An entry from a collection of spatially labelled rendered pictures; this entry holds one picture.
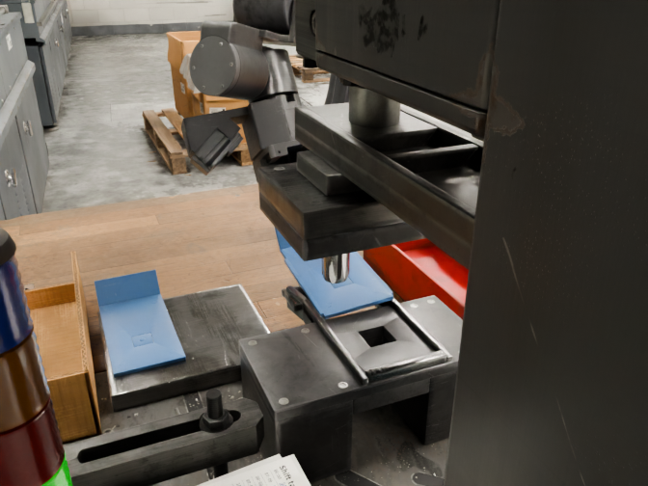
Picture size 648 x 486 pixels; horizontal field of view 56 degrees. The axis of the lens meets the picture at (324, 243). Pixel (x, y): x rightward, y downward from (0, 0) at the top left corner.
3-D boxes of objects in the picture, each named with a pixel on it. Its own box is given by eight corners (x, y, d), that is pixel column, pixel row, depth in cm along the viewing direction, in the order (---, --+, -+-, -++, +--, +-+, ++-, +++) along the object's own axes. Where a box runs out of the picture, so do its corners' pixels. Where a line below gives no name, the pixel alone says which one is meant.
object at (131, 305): (158, 289, 74) (155, 268, 73) (185, 360, 62) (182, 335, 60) (97, 302, 72) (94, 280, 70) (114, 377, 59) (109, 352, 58)
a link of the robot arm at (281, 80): (278, 98, 63) (261, 33, 63) (235, 116, 66) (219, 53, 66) (310, 102, 69) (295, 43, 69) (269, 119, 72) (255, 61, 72)
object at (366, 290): (333, 230, 71) (332, 207, 69) (393, 299, 58) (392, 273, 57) (276, 245, 69) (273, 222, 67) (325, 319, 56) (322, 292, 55)
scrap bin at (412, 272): (436, 246, 90) (439, 208, 87) (554, 336, 69) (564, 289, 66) (362, 260, 86) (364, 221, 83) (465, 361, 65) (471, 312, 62)
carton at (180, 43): (256, 118, 459) (252, 37, 434) (186, 125, 440) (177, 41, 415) (234, 102, 506) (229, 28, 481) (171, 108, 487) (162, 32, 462)
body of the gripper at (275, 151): (272, 163, 62) (254, 93, 62) (255, 177, 72) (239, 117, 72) (331, 149, 64) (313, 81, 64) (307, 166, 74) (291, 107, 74)
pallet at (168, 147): (317, 155, 423) (317, 135, 416) (172, 175, 387) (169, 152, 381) (263, 116, 522) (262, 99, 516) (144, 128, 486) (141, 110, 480)
